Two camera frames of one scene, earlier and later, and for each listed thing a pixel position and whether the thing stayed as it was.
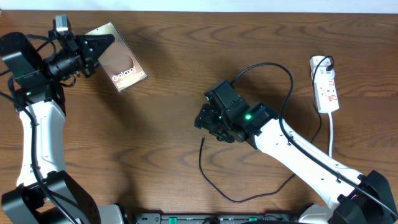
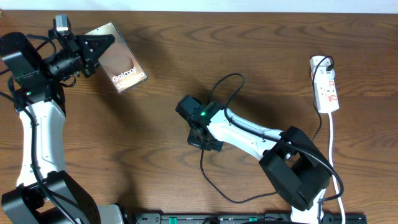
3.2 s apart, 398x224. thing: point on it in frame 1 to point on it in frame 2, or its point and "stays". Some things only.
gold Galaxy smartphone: [118, 61] stays
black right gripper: [204, 120] to [192, 140]
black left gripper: [83, 43] stays
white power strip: [325, 84] stays
